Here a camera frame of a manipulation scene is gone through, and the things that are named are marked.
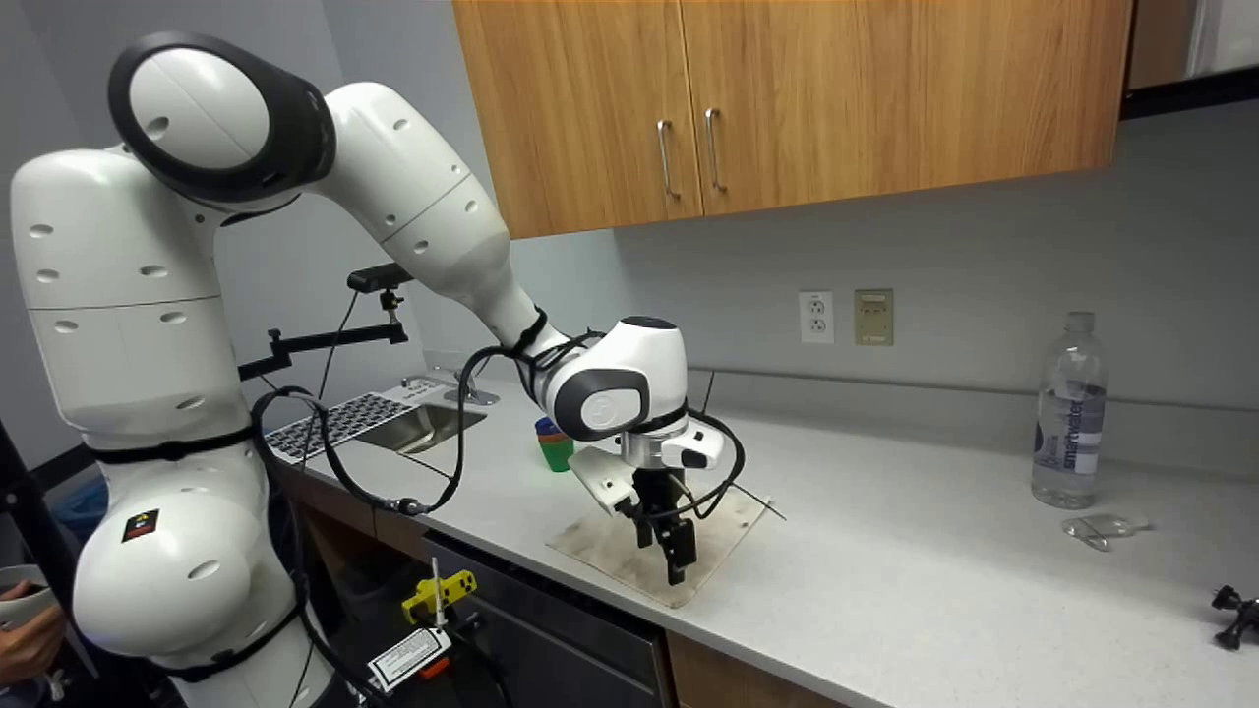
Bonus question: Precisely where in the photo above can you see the white wall outlet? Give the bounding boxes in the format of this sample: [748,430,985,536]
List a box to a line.
[799,290,835,347]

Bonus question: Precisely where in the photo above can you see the wooden wall cabinet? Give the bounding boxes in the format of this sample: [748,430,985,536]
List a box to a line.
[451,0,1133,236]

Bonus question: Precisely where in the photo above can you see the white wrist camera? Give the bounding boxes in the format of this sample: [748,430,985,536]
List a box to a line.
[661,430,725,467]

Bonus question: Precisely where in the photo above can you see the black tripod foot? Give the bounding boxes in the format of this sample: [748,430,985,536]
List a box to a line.
[1210,587,1259,650]

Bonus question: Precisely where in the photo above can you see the crumpled clear plastic wrapper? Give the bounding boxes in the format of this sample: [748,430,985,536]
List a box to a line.
[1064,511,1149,549]

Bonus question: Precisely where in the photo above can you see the white stained towel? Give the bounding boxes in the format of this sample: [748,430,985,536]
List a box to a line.
[552,450,776,610]

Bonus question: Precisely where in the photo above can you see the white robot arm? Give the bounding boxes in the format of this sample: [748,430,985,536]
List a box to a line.
[7,30,687,708]

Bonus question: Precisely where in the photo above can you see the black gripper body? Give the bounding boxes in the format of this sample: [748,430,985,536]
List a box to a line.
[619,467,685,522]

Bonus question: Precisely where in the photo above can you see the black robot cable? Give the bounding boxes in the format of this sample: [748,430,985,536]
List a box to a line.
[249,308,748,522]

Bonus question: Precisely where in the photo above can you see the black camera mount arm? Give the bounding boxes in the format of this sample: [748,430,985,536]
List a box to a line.
[239,265,408,379]

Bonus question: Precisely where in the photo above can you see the clear plastic water bottle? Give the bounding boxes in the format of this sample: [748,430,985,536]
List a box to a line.
[1029,312,1104,507]

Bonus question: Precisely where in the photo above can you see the steel sink with rack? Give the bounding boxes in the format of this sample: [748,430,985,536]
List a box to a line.
[268,375,496,461]

